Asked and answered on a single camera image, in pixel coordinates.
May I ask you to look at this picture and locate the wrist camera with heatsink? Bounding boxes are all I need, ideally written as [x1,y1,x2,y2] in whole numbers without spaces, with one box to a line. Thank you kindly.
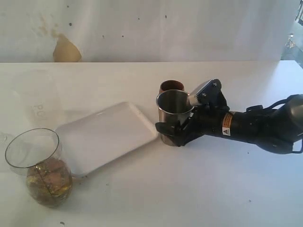
[188,79,222,106]

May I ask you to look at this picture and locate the clear measuring beaker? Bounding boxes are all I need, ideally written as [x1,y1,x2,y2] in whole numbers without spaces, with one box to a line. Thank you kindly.
[5,128,72,208]

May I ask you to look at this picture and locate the white rectangular tray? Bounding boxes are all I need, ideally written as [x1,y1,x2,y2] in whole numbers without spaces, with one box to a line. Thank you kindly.
[55,102,158,177]

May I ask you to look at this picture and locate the brown pellets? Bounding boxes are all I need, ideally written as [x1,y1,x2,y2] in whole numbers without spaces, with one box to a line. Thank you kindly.
[26,158,72,208]

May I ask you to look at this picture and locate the stainless steel cup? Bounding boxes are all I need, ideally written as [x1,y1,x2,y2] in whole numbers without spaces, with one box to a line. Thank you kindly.
[156,90,194,147]

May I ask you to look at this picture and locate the brown wooden cup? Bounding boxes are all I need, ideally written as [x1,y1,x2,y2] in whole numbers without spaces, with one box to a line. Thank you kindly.
[159,80,184,94]

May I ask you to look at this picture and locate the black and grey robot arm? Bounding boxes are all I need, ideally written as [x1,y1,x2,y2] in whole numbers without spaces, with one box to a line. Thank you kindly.
[155,92,303,155]

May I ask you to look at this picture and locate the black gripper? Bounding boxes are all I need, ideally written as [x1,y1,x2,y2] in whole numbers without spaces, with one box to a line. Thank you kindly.
[155,92,230,147]

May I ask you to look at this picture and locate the translucent plastic cup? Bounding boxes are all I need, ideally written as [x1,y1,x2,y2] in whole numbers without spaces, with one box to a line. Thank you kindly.
[12,70,64,129]

